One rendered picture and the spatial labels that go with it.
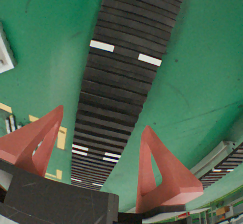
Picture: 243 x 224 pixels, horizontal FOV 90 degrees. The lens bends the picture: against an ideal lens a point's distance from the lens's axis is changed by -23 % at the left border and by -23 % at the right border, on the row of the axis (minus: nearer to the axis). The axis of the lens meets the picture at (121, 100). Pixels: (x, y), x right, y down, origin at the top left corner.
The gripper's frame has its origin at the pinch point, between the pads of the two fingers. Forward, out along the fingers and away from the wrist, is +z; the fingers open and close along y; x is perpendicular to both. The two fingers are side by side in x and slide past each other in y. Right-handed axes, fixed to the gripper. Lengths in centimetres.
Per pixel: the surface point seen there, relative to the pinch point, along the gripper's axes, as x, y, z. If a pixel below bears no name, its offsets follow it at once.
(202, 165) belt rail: 7.3, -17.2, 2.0
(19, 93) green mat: 2.0, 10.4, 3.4
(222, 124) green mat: -1.0, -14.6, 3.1
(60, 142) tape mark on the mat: 9.2, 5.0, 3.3
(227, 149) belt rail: 1.8, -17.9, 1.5
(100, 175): 9.6, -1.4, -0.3
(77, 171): 9.7, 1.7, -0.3
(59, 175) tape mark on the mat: 23.2, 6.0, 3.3
